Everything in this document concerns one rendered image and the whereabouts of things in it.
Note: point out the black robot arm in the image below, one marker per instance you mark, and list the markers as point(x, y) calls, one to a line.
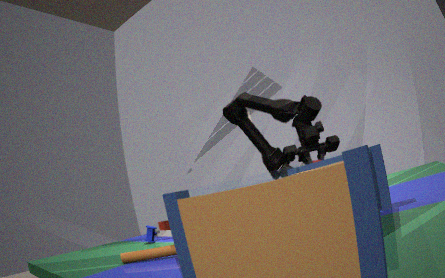
point(282, 110)

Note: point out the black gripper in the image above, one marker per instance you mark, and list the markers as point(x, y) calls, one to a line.
point(331, 144)

